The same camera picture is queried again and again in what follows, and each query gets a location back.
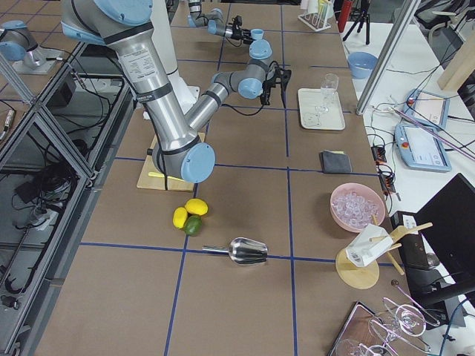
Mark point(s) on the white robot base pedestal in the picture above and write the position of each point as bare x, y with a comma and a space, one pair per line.
163, 43

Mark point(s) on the wooden stand round base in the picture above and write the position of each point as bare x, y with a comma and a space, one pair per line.
367, 277

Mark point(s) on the glasses on tray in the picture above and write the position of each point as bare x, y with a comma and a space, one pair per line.
398, 327

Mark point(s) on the wooden cutting board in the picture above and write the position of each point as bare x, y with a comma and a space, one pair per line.
146, 182

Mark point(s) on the blue teach pendant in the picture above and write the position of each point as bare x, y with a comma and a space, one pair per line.
427, 108
420, 149

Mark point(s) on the clear wine glass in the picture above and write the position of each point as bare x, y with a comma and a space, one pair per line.
328, 89

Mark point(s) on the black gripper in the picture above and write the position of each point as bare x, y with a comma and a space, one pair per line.
235, 33
265, 90

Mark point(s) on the grey folded cloth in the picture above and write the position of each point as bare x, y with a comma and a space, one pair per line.
335, 162

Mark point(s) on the light blue cup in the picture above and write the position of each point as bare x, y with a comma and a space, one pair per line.
257, 34

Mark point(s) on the red cylinder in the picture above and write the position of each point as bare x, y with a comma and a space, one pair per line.
344, 14

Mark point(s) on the pink bowl of ice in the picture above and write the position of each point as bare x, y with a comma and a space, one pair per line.
353, 206

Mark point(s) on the white carton on stand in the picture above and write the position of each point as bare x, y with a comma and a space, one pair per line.
372, 242

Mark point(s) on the green lime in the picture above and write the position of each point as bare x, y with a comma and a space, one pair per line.
193, 225

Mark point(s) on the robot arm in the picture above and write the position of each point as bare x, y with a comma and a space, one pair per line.
215, 24
127, 28

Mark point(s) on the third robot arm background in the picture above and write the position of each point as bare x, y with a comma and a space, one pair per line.
26, 55

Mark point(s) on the white wire cup rack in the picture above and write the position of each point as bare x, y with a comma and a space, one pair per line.
316, 14

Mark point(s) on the yellow lemon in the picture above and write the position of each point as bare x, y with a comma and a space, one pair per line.
196, 206
180, 217

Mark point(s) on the cream bear tray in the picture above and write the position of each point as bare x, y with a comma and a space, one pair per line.
308, 101

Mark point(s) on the aluminium frame post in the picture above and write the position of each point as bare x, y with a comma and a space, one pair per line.
395, 35

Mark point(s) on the blue bowl with fork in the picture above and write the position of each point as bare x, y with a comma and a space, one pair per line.
361, 64

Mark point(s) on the yellow plastic knife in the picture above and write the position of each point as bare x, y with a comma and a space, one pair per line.
163, 176

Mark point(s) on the black tripod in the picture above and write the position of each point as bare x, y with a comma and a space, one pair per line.
363, 19

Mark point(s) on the black laptop monitor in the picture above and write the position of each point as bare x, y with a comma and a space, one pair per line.
451, 237

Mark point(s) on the metal ice scoop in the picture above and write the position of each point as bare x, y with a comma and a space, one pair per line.
242, 250

